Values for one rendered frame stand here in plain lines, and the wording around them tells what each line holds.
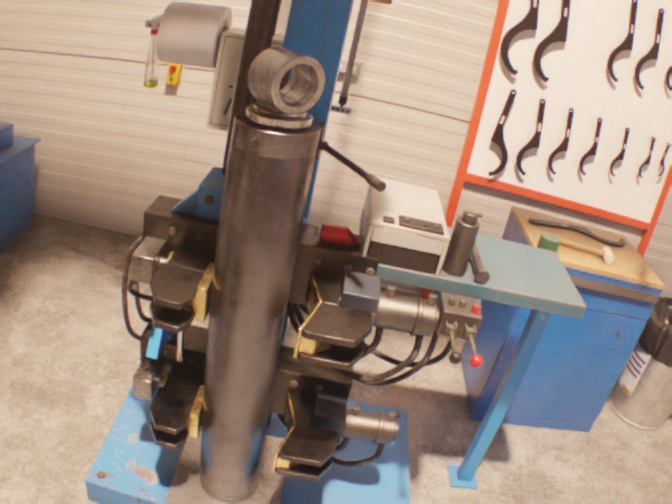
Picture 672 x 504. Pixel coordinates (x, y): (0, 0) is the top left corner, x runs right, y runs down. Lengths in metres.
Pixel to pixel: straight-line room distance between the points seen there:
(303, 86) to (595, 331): 1.90
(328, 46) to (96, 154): 2.43
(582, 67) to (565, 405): 1.94
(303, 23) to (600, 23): 2.22
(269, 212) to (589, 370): 2.00
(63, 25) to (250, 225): 2.71
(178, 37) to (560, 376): 2.31
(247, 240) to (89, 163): 2.64
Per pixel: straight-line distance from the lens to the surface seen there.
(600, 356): 2.96
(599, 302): 2.77
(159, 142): 3.74
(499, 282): 1.88
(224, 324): 1.61
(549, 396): 3.02
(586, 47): 3.59
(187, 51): 2.31
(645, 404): 3.44
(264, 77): 1.38
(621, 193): 3.91
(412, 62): 3.42
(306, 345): 1.54
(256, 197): 1.41
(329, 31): 1.79
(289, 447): 1.84
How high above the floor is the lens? 1.85
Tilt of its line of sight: 26 degrees down
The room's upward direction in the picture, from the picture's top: 13 degrees clockwise
